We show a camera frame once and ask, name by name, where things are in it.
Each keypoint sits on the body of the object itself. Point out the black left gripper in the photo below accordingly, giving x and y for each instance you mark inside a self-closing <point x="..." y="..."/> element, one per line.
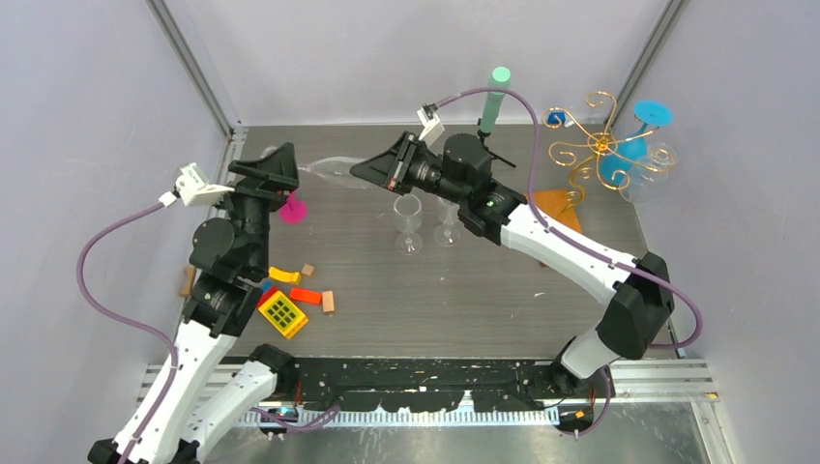
<point x="280" y="169"/>

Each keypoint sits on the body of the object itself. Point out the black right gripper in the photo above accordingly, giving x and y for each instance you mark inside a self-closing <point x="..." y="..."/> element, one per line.
<point x="391" y="169"/>

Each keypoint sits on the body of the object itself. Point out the clear wine glass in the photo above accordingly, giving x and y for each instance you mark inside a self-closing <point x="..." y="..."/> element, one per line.
<point x="448" y="232"/>
<point x="648" y="173"/>
<point x="408" y="216"/>
<point x="332" y="170"/>

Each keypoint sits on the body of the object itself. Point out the pink plastic wine glass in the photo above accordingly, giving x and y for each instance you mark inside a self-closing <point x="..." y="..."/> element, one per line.
<point x="294" y="210"/>

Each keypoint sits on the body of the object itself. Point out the blue plastic wine glass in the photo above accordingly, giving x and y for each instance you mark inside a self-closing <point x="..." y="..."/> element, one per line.
<point x="621" y="155"/>

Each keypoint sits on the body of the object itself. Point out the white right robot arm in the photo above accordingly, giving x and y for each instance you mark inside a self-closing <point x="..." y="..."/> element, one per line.
<point x="636" y="307"/>

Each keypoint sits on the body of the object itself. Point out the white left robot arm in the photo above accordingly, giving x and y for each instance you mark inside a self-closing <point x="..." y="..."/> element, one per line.
<point x="230" y="253"/>

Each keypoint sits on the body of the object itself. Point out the orange wooden rack base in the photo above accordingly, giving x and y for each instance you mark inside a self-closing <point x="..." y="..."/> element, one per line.
<point x="557" y="204"/>

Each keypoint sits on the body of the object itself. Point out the black mini tripod stand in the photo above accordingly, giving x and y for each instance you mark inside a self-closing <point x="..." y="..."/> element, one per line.
<point x="496" y="153"/>

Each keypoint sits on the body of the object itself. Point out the yellow curved block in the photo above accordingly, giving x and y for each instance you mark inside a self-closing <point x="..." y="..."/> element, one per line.
<point x="288" y="277"/>

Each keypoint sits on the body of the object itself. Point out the red flat block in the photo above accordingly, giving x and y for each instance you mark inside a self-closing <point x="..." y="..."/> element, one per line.
<point x="268" y="293"/>

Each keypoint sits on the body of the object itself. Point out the orange flat block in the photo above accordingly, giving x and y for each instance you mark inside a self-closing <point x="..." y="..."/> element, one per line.
<point x="305" y="296"/>

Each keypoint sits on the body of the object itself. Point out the yellow green window block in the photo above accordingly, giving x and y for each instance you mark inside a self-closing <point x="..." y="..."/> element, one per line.
<point x="282" y="314"/>

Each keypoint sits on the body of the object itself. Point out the tan wooden block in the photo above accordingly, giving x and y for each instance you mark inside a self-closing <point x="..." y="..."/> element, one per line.
<point x="328" y="302"/>

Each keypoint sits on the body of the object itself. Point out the mint green microphone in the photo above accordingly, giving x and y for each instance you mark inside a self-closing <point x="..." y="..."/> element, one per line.
<point x="500" y="78"/>

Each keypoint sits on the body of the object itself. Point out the wooden block off table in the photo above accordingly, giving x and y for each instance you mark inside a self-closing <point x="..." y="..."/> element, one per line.
<point x="188" y="282"/>

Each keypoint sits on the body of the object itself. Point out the small blue block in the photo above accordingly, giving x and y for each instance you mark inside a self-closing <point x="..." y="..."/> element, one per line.
<point x="556" y="118"/>

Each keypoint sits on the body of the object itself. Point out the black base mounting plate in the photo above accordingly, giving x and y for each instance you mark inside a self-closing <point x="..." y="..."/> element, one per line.
<point x="431" y="385"/>

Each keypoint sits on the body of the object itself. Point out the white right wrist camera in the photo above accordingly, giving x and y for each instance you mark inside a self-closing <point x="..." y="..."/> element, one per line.
<point x="433" y="127"/>

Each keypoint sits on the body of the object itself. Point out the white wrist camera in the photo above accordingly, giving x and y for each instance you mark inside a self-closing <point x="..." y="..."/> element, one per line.
<point x="194" y="189"/>
<point x="433" y="127"/>

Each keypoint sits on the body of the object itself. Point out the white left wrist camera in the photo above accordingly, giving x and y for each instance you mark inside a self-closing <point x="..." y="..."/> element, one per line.
<point x="194" y="189"/>

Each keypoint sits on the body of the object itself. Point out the gold wire glass rack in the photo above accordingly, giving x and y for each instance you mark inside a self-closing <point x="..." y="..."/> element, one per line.
<point x="582" y="159"/>

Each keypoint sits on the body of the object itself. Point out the slotted cable duct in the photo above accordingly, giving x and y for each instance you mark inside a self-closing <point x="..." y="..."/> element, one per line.
<point x="461" y="416"/>

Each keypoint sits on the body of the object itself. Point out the aluminium frame rail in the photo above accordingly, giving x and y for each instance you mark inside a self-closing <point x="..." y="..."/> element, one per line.
<point x="663" y="377"/>

